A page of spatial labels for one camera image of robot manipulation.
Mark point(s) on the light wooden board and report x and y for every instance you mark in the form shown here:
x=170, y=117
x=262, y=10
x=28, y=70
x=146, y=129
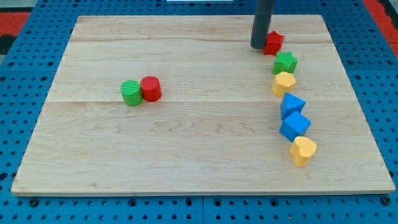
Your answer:
x=215, y=129

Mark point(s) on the red cylinder block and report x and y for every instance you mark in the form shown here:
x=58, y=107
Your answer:
x=150, y=88

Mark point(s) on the green cylinder block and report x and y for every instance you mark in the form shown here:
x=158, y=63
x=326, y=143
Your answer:
x=131, y=92

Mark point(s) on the yellow hexagon block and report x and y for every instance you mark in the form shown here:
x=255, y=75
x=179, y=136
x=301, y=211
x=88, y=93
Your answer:
x=284, y=82

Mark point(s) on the blue triangle block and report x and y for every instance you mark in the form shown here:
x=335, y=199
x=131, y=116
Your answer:
x=290, y=104

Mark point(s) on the blue cube block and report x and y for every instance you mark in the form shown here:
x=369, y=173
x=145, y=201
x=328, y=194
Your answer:
x=294, y=125

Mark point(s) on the green star block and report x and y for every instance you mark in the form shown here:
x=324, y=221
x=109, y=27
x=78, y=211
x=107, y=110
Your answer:
x=284, y=62

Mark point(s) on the red star block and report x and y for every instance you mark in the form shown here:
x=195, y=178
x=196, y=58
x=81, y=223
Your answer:
x=274, y=43

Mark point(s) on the yellow heart block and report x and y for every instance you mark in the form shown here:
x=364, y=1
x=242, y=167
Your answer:
x=302, y=150

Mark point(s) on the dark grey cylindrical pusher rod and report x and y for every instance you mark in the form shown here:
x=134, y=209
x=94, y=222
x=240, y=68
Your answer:
x=261, y=23

